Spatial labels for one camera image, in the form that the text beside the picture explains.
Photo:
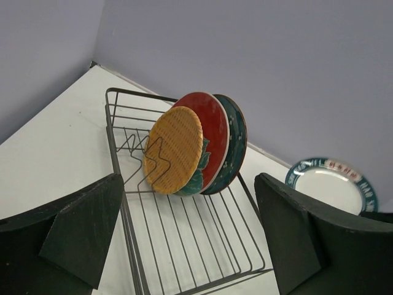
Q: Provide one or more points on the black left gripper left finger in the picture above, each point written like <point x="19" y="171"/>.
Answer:
<point x="61" y="247"/>

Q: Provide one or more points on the woven bamboo tray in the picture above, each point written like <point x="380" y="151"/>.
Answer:
<point x="173" y="150"/>

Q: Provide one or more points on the dark teal blossom plate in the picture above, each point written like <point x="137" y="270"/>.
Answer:
<point x="236" y="148"/>

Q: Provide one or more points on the white plate with teal rim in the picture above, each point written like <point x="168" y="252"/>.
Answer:
<point x="335" y="183"/>

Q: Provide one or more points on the black wire dish rack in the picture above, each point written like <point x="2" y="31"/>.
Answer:
<point x="179" y="245"/>

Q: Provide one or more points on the red plate with teal flower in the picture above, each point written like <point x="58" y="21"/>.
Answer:
<point x="216" y="131"/>

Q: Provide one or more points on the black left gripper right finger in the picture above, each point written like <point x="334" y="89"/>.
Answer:
<point x="318" y="249"/>

